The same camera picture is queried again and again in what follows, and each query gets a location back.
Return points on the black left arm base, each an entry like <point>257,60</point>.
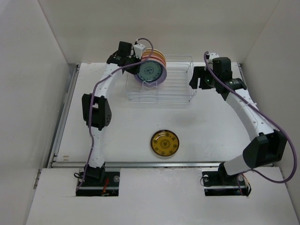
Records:
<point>97,182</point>

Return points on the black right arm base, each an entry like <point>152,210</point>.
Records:
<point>219,183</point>

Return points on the yellow patterned plate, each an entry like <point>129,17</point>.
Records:
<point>164,143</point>

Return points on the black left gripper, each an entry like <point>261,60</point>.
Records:
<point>134,71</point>

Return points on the green blue floral plate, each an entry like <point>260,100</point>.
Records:
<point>145,77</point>

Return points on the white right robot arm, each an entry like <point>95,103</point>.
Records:
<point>267,142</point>

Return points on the beige plate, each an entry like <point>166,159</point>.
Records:
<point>152,64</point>
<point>153,51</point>

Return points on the orange plate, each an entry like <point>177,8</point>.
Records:
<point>145,55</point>

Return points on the rear beige plate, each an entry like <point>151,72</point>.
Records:
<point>153,51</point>

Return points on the pink plate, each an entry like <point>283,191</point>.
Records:
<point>152,56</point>

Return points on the white wire dish rack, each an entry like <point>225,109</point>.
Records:
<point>174,90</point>

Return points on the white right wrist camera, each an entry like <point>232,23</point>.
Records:
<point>211,55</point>

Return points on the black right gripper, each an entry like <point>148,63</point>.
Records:
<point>199,72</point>

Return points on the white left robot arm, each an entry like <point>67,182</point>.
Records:
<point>95,107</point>

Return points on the purple plate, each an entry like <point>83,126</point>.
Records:
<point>164,75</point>

